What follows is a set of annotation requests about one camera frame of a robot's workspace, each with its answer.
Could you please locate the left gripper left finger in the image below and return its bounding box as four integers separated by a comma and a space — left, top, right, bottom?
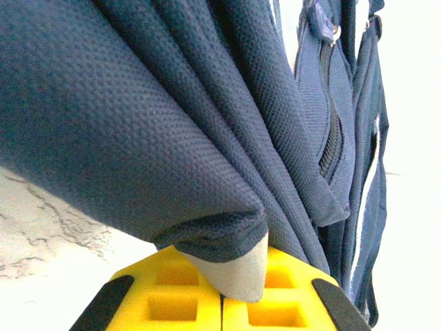
68, 245, 223, 331

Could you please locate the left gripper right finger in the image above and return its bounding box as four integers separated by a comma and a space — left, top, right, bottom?
223, 246, 371, 331

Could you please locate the navy blue backpack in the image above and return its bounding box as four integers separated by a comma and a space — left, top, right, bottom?
0, 0, 390, 328

